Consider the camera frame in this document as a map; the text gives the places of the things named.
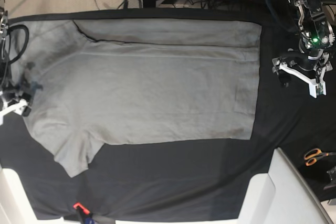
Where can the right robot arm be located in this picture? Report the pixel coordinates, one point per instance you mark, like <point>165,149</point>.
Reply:
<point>6,44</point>

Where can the orange handled scissors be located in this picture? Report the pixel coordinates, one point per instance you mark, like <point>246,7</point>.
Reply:
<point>314,155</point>

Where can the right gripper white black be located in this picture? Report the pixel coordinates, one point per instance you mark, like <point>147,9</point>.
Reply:
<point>17,98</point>

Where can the black table cloth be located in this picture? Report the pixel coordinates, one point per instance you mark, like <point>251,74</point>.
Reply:
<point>182,181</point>

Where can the red blue clamp bottom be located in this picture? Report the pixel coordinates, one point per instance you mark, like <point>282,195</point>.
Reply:
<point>83,214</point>

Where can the white bin right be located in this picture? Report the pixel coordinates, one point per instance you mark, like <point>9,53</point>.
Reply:
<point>281,196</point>

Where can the small black object right edge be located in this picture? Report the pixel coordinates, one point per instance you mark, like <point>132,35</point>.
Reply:
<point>331,173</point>

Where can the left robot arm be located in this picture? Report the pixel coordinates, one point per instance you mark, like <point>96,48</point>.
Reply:
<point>316,46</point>

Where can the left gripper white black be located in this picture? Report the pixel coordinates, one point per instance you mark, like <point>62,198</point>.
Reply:
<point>308,67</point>

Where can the white bin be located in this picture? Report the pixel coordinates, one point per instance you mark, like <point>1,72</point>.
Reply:
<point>281,196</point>
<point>15,206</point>

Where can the white bin left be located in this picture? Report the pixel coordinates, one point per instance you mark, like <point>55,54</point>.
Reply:
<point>15,206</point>

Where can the grey T-shirt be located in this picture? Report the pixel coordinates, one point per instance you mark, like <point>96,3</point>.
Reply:
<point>139,81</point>

